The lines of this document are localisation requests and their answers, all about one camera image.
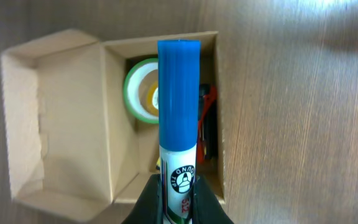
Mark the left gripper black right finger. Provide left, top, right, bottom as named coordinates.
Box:
left=192, top=176, right=234, bottom=224

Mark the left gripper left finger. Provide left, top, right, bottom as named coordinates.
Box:
left=122, top=174, right=163, bottom=224

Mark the brown cardboard box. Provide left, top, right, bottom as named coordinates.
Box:
left=0, top=29, right=226, bottom=223

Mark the small yellow tape roll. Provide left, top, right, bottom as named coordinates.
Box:
left=145, top=82, right=158, bottom=116

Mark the green tape roll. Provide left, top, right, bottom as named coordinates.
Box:
left=123, top=58, right=158, bottom=124

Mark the orange utility knife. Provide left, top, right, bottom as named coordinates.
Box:
left=196, top=84, right=218, bottom=164

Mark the blue whiteboard marker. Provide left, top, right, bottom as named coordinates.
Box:
left=157, top=40, right=201, bottom=223

